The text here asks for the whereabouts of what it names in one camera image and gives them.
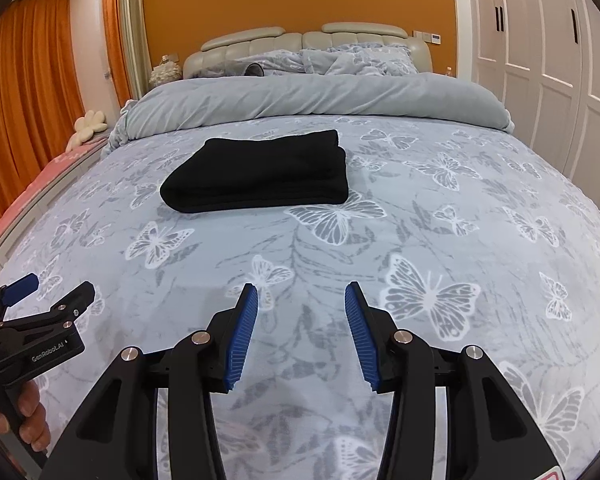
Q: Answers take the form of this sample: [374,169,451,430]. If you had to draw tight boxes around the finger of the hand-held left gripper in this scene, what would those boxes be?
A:
[0,281,97,341]
[0,273,40,322]

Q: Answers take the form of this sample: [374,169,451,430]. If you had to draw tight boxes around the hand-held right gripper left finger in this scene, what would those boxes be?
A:
[42,282,259,480]

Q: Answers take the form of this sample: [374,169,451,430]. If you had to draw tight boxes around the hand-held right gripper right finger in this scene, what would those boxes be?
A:
[344,281,556,480]

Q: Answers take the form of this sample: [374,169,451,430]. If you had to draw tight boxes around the black pants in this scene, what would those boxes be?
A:
[159,129,351,213]

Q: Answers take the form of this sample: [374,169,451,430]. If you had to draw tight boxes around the person's left hand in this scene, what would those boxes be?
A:
[0,377,51,456]

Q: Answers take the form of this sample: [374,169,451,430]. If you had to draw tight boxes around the pink padded bench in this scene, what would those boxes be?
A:
[0,142,106,261]

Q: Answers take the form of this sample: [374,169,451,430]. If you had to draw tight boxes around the butterfly print bed cover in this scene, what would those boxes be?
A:
[0,112,600,480]

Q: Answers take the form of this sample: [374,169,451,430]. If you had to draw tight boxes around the cream flower-shaped cushion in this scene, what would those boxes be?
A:
[65,110,108,153]

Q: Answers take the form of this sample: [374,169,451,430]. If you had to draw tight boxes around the orange curtain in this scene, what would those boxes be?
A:
[102,0,133,106]
[0,0,88,246]

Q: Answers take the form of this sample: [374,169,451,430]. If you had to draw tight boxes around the grey duvet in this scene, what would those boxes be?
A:
[105,72,516,151]

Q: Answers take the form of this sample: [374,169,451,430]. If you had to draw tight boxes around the white dried flower bouquet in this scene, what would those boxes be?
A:
[149,57,182,86]

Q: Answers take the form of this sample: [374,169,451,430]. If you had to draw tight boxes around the butterfly print pillow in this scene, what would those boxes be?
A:
[300,45,416,77]
[187,50,306,78]

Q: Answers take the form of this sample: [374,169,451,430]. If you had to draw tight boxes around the beige padded headboard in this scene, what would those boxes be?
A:
[182,22,433,81]

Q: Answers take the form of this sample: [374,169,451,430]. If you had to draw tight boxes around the white wardrobe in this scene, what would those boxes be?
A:
[462,0,600,226]

